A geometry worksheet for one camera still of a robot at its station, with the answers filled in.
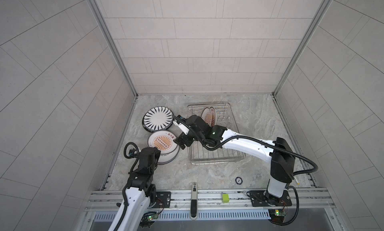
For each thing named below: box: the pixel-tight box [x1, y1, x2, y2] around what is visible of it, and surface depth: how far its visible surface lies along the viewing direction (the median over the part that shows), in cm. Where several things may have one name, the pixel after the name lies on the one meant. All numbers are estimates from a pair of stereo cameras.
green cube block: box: [222, 193, 230, 203], surface depth 72 cm
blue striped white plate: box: [142, 106, 174, 132], surface depth 101 cm
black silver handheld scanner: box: [190, 182, 198, 221], surface depth 68 cm
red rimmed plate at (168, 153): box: [148, 145, 181, 165], surface depth 83 cm
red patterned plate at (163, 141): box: [147, 130, 180, 164], surface depth 85 cm
